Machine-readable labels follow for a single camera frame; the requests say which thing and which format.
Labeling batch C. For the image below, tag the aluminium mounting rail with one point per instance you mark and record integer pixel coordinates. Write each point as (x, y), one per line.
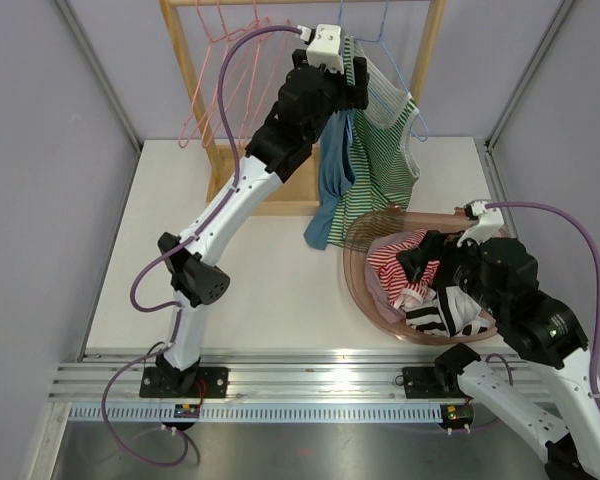
(267, 376)

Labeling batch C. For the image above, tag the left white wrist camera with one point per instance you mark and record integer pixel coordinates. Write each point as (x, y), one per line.
(323, 47)

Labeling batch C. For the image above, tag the mauve pink tank top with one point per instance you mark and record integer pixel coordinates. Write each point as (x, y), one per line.
(380, 295)

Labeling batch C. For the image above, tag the green white striped tank top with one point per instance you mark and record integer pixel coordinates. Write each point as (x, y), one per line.
(384, 167)

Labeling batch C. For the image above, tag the black white striped tank top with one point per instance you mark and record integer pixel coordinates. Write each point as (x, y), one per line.
(447, 313)

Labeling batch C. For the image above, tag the translucent pink plastic basin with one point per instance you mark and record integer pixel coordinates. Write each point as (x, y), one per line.
(394, 223)

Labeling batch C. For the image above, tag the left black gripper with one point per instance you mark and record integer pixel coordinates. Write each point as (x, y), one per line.
(348, 96)

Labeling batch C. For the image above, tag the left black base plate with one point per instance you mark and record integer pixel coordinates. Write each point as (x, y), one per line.
(208, 381)

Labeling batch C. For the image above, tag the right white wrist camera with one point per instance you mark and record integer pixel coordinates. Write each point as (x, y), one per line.
(485, 222)

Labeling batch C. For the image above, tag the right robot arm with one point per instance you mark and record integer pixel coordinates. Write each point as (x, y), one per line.
(501, 276)

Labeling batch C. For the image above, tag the wooden clothes rack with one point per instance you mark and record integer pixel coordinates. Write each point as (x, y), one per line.
(299, 197)

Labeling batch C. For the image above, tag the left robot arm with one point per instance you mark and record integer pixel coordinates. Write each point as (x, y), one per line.
(305, 103)

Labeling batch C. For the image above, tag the red white striped tank top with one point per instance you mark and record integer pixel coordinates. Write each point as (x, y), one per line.
(399, 290)

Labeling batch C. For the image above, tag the blue tank top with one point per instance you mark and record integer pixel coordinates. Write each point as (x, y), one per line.
(335, 177)

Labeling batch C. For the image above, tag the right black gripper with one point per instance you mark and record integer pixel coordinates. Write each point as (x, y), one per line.
(439, 245)

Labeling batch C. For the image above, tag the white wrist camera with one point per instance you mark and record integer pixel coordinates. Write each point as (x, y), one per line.
(485, 222)
(323, 47)

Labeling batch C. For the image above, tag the white slotted cable duct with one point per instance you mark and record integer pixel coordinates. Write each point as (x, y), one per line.
(259, 413)

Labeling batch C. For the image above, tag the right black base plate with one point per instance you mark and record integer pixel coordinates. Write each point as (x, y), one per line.
(417, 382)

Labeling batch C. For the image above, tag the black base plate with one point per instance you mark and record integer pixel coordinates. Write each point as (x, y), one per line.
(417, 382)
(208, 381)

